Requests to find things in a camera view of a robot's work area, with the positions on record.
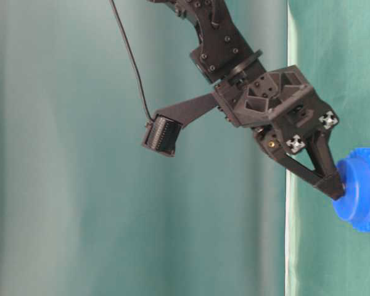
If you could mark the blue plastic gear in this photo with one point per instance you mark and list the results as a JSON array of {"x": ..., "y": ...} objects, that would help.
[{"x": 354, "y": 206}]

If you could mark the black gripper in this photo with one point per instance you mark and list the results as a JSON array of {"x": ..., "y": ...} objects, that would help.
[{"x": 285, "y": 100}]

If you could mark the green backdrop curtain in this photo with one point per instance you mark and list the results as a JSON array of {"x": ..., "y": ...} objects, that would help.
[{"x": 85, "y": 209}]

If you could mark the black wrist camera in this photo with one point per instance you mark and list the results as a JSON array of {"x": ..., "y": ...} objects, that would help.
[{"x": 162, "y": 133}]

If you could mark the green table cloth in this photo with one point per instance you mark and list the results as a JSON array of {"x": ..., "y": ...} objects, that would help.
[{"x": 330, "y": 43}]

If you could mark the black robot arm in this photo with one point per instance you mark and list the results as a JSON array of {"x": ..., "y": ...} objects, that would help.
[{"x": 223, "y": 54}]

